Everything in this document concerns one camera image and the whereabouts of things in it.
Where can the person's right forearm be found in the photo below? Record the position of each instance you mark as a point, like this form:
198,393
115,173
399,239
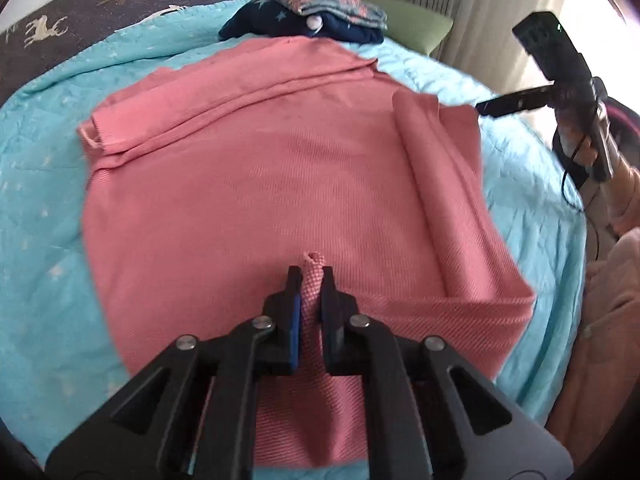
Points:
627,195

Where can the large green cushion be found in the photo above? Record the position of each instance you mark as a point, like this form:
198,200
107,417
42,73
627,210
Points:
415,25

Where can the dark cloth with pink trim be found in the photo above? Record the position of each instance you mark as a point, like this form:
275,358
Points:
625,125

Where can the turquoise star quilt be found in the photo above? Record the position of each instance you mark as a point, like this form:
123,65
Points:
40,210

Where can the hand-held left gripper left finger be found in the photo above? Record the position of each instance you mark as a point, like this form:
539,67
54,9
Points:
287,310

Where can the folded floral garment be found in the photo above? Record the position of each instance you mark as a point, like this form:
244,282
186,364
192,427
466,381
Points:
345,5

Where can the person's right hand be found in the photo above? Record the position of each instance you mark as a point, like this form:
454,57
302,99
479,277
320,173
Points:
570,135

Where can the white curtain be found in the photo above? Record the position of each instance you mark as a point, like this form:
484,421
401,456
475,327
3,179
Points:
500,0

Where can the folded navy garment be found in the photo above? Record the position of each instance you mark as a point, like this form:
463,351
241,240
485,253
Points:
260,22

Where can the pink knit sweater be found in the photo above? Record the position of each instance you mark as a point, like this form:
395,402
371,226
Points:
250,185

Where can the dark deer print bed sheet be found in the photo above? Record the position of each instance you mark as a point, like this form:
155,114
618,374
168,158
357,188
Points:
100,10

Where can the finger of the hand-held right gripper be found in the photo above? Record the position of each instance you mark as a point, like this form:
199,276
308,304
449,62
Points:
515,102

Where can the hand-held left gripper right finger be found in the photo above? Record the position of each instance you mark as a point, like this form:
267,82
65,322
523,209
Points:
330,310

